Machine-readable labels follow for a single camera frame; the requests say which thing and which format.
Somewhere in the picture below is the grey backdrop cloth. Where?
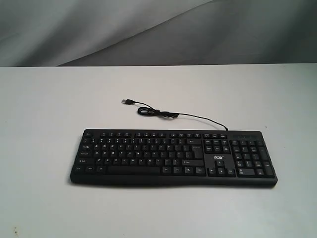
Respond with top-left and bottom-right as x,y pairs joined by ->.
0,0 -> 317,66

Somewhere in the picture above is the black acer keyboard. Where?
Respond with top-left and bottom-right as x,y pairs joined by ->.
70,129 -> 278,187

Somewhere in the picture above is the black USB cable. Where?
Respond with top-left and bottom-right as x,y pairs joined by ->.
120,98 -> 229,131

